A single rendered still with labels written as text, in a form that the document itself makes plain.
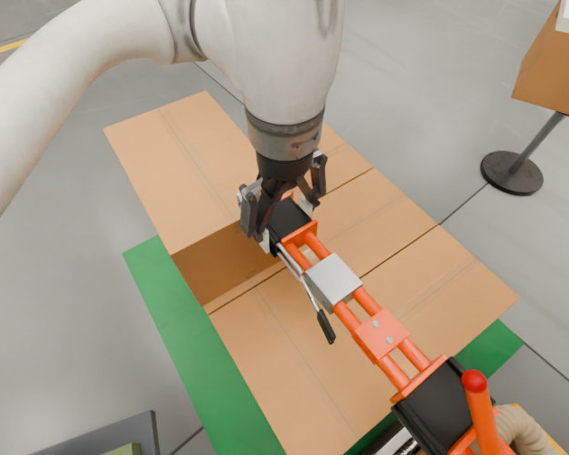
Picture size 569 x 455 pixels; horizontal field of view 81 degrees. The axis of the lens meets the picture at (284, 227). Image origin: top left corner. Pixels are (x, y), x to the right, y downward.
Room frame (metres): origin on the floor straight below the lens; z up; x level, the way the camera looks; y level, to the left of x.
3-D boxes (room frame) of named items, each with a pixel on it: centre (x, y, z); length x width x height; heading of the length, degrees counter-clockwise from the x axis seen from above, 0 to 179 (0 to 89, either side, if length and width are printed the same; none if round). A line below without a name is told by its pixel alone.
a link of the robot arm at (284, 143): (0.32, 0.00, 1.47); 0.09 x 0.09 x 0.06
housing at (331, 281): (0.22, -0.08, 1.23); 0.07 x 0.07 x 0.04; 35
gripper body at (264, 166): (0.32, 0.00, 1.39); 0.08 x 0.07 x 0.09; 125
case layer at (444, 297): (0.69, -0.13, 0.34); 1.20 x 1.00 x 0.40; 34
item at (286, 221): (0.33, 0.00, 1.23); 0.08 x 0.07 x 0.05; 35
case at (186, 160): (0.78, 0.30, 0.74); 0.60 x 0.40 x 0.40; 33
